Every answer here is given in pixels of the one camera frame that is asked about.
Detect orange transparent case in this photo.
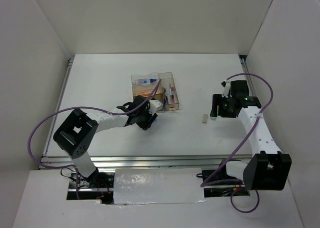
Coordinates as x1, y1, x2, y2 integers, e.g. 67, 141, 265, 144
139, 90, 153, 97

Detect beige eraser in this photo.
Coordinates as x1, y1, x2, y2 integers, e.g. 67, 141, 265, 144
202, 114, 208, 124

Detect small blue cap bottle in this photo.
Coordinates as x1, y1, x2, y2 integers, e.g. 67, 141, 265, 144
134, 78, 158, 85

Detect red gel pen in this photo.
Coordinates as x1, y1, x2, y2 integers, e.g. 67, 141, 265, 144
170, 88, 175, 103

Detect black gel pen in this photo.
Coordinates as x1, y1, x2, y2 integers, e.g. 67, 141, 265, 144
164, 88, 169, 104

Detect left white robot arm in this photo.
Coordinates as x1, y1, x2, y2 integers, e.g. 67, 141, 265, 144
53, 96, 163, 188

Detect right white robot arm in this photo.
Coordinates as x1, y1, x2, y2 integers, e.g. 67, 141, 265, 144
210, 80, 292, 191

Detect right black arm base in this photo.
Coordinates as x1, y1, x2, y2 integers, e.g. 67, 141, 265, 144
196, 168, 243, 186

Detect tiered clear stationery organizer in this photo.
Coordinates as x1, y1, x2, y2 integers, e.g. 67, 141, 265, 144
131, 72, 164, 105

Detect clear pen tray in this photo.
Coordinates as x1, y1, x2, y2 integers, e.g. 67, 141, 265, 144
159, 72, 180, 112

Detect white foil sheet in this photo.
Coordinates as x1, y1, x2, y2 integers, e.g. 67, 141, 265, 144
113, 168, 205, 205

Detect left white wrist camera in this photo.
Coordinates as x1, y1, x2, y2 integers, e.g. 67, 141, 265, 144
149, 100, 163, 115

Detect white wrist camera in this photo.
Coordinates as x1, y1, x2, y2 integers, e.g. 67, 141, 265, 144
149, 100, 163, 115
221, 79, 231, 98

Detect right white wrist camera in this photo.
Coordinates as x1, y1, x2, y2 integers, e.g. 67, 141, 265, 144
221, 79, 231, 98

